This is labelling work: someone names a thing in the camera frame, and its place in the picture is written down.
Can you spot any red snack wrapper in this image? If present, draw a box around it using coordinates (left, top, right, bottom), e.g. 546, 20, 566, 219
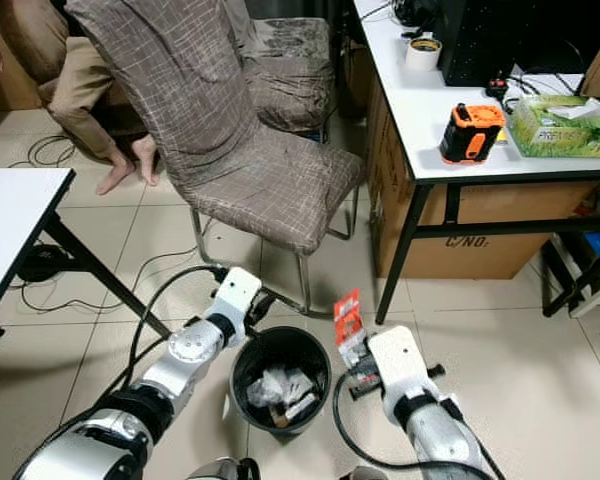
333, 288, 372, 373

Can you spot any black round rubbish bin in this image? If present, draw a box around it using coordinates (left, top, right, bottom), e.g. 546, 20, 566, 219
229, 325, 334, 437

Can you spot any white crumpled plastic trash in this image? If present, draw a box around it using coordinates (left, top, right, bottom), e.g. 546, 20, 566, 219
245, 364, 318, 417

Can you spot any brown plaid covered chair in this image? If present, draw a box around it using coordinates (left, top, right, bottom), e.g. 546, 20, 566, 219
65, 0, 369, 314

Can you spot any large brown cardboard box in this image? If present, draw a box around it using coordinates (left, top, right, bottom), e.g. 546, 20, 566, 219
364, 68, 598, 282

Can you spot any black metal rack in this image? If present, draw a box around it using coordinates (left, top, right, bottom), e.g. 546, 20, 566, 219
539, 233, 600, 320

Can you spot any orange and black tool case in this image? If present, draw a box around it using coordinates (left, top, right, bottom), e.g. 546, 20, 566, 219
438, 102, 509, 166

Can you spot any grey patterned cushioned chair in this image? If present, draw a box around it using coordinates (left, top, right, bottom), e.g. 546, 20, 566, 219
233, 15, 337, 137

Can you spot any white table with black legs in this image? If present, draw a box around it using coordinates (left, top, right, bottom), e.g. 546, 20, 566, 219
0, 168, 173, 337

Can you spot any black plug with red button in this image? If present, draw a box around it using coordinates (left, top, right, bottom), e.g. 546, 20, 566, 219
485, 72, 514, 101

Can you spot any green tissue box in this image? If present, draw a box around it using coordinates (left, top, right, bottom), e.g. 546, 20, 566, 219
507, 92, 600, 160

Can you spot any seated person in khaki trousers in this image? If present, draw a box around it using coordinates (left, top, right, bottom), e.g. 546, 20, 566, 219
0, 0, 163, 198

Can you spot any black computer tower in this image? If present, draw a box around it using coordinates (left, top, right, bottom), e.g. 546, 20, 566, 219
434, 0, 600, 89

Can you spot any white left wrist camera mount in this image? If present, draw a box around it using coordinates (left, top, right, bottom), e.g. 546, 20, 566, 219
207, 265, 264, 346

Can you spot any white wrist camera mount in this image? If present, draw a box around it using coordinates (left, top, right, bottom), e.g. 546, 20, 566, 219
207, 265, 264, 346
368, 325, 442, 422

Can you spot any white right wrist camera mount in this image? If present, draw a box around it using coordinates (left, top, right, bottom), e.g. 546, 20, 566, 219
368, 325, 442, 422

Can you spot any long black floor cable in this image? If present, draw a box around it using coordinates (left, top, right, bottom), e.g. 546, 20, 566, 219
20, 245, 203, 317

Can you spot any white desk with black frame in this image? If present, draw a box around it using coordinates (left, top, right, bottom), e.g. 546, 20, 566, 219
350, 0, 600, 327

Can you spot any coiled black floor cable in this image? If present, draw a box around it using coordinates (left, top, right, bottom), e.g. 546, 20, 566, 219
24, 133, 83, 170

